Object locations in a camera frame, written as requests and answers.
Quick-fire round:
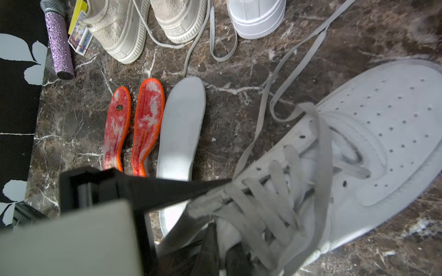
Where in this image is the white sneaker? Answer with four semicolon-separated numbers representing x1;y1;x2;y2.
157;0;442;276
227;0;287;40

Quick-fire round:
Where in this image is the red orange insole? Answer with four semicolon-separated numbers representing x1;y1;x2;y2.
102;86;131;172

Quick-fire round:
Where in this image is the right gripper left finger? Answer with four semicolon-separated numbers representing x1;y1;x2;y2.
191;223;220;276

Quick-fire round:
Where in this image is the purple card box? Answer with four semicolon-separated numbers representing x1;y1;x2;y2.
68;10;93;56

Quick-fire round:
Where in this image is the purple glitter bottle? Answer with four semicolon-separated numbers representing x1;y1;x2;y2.
40;0;75;80

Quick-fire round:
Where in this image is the beige lace sneaker one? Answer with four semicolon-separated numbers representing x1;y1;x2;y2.
132;0;239;75
83;0;150;64

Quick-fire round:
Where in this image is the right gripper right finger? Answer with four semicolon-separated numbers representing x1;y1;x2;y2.
225;243;252;276

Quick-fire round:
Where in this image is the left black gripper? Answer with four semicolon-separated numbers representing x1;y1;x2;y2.
59;167;231;273

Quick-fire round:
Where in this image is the white insole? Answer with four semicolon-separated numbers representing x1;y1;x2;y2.
156;76;207;239

